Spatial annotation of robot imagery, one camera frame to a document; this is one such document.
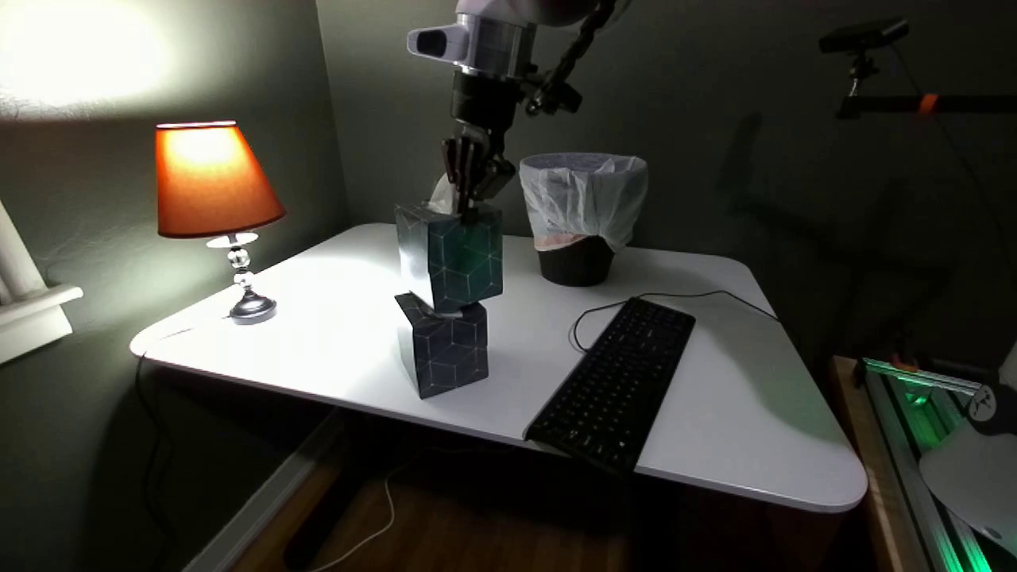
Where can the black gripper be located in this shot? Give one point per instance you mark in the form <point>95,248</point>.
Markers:
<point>486,107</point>

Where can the teal cup with items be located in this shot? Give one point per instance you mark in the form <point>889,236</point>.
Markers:
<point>462,260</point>

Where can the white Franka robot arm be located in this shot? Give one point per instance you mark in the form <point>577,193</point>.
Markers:
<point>493,37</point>

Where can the dark navy patterned tissue box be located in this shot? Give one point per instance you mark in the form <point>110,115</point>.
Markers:
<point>445,351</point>

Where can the white plastic bin liner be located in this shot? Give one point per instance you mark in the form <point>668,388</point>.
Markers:
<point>583,194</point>

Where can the black waste bin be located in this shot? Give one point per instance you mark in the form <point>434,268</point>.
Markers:
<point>577,265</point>

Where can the black computer keyboard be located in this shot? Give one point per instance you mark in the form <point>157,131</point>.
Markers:
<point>615,387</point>

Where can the table lamp with orange shade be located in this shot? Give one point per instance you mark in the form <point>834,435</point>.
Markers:
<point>212,178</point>

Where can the wooden side panel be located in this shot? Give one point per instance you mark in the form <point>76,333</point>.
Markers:
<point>864,464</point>

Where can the white rounded plate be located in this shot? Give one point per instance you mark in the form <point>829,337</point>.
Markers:
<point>981,481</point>

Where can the white wall shelf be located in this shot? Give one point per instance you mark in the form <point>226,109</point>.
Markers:
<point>28,312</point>

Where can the green lit aluminium frame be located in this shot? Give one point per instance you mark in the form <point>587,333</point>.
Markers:
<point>901,409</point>

